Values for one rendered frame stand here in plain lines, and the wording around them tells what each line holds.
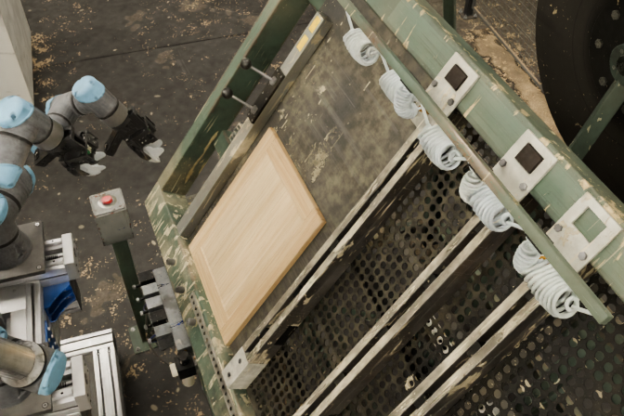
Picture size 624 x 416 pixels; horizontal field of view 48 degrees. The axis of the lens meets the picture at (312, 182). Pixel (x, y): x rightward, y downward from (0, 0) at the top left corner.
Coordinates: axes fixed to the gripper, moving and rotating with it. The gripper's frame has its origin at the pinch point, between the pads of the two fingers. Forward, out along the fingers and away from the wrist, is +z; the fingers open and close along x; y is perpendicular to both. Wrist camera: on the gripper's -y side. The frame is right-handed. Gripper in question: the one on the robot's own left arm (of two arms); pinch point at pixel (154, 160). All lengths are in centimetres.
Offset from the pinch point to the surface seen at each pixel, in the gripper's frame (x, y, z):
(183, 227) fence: 8.0, -15.8, 39.5
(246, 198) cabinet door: -6.1, 14.5, 28.7
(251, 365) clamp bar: -57, -2, 38
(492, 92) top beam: -57, 92, -14
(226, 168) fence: 9.1, 11.2, 26.7
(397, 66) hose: -47, 77, -25
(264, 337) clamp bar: -55, 7, 31
